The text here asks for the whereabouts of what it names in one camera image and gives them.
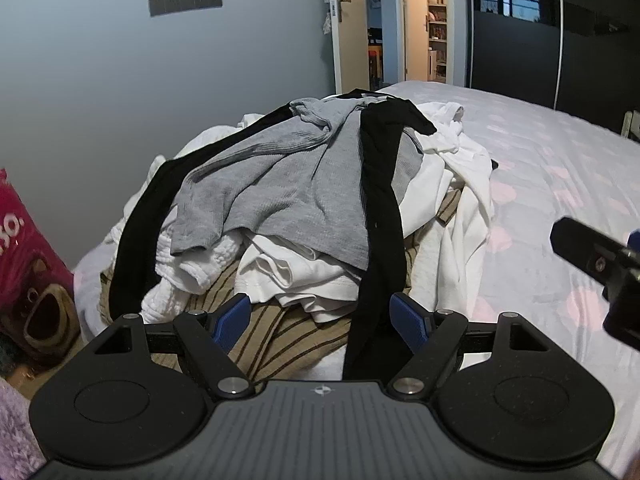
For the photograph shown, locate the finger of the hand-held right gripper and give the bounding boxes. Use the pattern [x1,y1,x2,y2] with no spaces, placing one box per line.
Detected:
[550,216,640,281]
[602,267,640,351]

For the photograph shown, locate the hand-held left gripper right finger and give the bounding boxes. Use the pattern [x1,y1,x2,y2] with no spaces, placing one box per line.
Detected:
[389,292,551,401]

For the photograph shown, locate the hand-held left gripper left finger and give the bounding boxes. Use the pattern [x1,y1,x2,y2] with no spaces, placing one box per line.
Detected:
[92,293,252,400]

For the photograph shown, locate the grey shirt with black sleeves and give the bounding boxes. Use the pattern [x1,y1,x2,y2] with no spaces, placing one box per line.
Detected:
[109,88,438,381]

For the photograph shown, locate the tan striped cloth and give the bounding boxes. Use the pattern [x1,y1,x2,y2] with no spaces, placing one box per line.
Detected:
[99,187,468,381]

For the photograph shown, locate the white T-shirt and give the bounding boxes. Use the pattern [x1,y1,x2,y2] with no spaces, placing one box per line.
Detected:
[235,232,363,324]

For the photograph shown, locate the white waffle-knit garment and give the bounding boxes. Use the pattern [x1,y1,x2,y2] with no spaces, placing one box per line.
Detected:
[141,230,243,328]

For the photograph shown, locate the bed with polka dot sheet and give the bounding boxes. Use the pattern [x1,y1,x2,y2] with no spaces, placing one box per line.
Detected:
[72,80,640,480]

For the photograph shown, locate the black wardrobe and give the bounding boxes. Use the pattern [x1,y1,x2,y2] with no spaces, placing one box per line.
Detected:
[467,0,640,133]

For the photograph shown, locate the red bear printed bag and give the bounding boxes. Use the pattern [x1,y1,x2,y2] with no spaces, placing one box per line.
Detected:
[0,167,83,366]

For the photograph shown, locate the purple fuzzy blanket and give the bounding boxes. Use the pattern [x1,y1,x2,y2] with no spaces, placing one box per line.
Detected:
[0,377,48,480]

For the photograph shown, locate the white shelf unit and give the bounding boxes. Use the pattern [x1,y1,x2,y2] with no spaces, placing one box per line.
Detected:
[426,0,449,81]

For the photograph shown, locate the wooden door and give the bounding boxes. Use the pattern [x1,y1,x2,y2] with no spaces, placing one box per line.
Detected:
[332,0,368,93]

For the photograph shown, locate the grey wall strip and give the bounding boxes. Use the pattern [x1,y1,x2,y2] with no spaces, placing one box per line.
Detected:
[148,0,223,18]

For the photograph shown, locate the metal door handle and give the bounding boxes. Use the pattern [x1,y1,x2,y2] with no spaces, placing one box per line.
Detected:
[325,0,352,23]

